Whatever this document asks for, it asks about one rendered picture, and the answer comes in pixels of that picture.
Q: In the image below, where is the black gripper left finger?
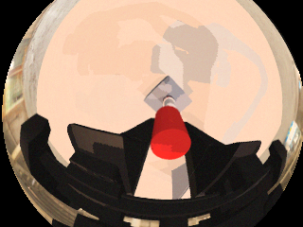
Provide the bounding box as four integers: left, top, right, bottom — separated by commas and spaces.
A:
67, 117, 155, 196

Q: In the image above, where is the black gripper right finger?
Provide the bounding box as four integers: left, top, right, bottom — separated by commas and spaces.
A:
185, 121, 261, 198

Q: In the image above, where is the red marker cap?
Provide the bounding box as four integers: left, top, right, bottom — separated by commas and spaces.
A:
151, 105, 192, 159

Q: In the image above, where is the white marker with red band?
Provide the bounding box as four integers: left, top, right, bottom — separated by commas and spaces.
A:
164, 97, 175, 107

